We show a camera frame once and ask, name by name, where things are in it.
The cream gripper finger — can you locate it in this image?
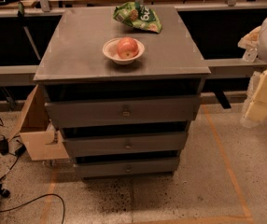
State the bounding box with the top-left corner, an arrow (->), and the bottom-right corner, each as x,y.
240,69 -> 267,128

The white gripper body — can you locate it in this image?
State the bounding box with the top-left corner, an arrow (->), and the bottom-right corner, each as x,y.
237,26 -> 260,63

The red apple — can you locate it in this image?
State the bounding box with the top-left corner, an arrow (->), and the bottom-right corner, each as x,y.
117,37 -> 139,59

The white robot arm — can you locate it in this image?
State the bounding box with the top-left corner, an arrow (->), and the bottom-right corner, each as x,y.
238,18 -> 267,128

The white paper bowl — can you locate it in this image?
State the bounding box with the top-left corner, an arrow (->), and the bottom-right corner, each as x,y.
103,38 -> 145,65

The green chip bag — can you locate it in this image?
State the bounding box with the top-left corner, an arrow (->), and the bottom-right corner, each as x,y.
113,2 -> 162,34

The middle grey drawer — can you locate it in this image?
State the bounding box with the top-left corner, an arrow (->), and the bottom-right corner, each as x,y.
63,132 -> 188,157

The grey drawer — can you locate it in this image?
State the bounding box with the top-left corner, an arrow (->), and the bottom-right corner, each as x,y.
45,95 -> 200,128
63,132 -> 188,157
74,157 -> 179,178

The grey drawer cabinet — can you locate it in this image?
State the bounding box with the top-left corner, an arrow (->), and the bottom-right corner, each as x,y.
35,7 -> 210,178

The bottom grey drawer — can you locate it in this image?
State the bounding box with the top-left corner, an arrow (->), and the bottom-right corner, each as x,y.
74,157 -> 179,178

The top grey drawer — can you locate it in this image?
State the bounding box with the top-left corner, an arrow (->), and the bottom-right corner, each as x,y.
45,95 -> 200,128

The open cardboard box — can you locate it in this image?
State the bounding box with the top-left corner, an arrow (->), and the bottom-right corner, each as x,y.
8,85 -> 69,161

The black power adapter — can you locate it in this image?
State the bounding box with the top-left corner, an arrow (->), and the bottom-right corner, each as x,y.
0,139 -> 8,155

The grey metal rail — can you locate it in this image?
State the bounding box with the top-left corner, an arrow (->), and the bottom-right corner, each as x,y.
0,65 -> 37,87

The black floor cable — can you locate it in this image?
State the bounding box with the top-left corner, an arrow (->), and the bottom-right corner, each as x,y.
0,193 -> 66,224

